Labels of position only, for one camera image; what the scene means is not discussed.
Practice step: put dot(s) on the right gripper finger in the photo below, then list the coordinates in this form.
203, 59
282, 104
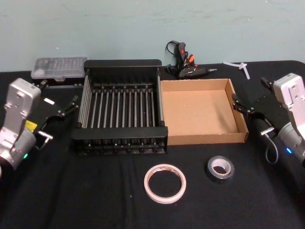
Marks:
241, 106
267, 83

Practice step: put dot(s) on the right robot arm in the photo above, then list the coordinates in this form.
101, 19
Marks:
293, 95

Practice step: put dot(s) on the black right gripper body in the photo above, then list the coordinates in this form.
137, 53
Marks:
268, 107

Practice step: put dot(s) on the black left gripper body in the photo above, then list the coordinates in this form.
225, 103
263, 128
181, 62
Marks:
51, 111

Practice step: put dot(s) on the black table cloth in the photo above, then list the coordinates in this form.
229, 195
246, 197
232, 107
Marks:
95, 190

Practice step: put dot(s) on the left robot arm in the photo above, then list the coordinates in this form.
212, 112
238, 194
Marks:
16, 102

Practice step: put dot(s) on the shallow brown cardboard tray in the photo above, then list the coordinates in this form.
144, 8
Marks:
197, 114

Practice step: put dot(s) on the clear plastic case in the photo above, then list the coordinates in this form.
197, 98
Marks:
59, 66

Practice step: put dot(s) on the roll of white tape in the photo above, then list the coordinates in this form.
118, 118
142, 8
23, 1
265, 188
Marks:
164, 200

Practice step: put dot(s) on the white three-armed plastic piece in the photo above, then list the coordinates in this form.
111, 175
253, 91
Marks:
243, 66

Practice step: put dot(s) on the roll of silver tape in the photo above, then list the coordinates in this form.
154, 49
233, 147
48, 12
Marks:
219, 179

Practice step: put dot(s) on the black rack with steel bars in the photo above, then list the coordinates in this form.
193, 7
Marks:
119, 134

